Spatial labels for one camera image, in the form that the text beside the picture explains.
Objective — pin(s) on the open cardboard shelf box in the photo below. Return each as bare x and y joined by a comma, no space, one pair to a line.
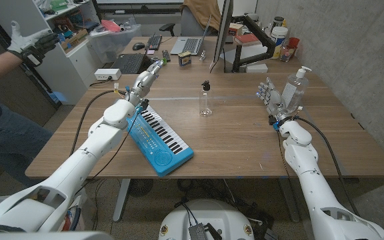
75,40

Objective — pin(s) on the small silver figure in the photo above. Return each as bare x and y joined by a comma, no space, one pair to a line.
202,56

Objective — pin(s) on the black computer mouse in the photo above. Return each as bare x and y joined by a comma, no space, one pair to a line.
138,46

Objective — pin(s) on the flat computer monitor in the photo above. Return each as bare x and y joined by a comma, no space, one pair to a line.
223,30

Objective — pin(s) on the white robot torso base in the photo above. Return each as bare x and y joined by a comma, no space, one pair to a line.
208,213

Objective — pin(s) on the blue toy piano keyboard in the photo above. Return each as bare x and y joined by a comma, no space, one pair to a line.
165,150

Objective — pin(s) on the small black remote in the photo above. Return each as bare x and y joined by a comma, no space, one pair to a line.
166,54

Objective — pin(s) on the white table leg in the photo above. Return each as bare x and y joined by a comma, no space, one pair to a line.
121,200

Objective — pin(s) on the person in dark clothes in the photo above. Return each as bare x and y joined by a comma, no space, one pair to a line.
5,140

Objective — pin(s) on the dark-lid jar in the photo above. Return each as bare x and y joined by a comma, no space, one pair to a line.
278,21

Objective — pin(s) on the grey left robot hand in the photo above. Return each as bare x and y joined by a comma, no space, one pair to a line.
143,83

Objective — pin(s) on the small yellow blue box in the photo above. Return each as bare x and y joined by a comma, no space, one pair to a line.
184,59

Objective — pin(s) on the small clear black-cap dispenser bottle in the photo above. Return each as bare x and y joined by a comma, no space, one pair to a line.
205,103

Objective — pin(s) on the large clear white-pump bottle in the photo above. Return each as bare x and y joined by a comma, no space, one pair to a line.
293,91

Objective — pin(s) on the clear plastic storage bin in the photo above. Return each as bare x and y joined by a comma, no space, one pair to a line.
112,43

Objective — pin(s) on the round black fan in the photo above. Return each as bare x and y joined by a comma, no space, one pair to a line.
140,187

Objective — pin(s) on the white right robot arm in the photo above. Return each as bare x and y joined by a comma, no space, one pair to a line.
312,186

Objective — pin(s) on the red book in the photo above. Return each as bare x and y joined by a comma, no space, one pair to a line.
247,39

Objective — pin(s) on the white lidded canister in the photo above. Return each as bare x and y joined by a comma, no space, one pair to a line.
279,36

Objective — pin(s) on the small green object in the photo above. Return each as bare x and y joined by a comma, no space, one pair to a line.
164,61

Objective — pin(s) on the pink flat packet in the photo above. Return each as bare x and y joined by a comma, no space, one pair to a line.
110,25

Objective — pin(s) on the red cup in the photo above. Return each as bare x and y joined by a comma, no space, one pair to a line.
293,42

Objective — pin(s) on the white power strip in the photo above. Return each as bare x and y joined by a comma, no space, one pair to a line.
107,74

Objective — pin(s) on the silver laptop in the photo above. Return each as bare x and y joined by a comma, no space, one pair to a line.
188,45

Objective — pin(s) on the white and black gloved hand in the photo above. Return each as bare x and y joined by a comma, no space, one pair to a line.
25,42

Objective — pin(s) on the white shelf cabinet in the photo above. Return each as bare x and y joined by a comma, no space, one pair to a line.
62,70

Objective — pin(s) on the grey table leg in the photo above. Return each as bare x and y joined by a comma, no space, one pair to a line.
288,203

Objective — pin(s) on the black laptop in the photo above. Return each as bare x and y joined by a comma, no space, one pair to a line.
128,63

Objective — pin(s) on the clear jar with coloured items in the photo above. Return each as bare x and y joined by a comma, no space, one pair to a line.
287,55

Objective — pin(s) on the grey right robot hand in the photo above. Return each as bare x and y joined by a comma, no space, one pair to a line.
275,101

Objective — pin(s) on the flat white box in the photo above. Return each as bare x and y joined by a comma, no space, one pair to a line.
256,68

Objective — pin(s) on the grey office chair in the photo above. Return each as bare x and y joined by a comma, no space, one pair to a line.
192,26

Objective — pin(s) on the narrow black keyboard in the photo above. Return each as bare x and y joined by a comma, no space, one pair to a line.
154,41

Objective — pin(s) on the tan jacket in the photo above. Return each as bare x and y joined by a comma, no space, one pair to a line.
203,11

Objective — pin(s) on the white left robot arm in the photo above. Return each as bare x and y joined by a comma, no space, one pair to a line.
88,156

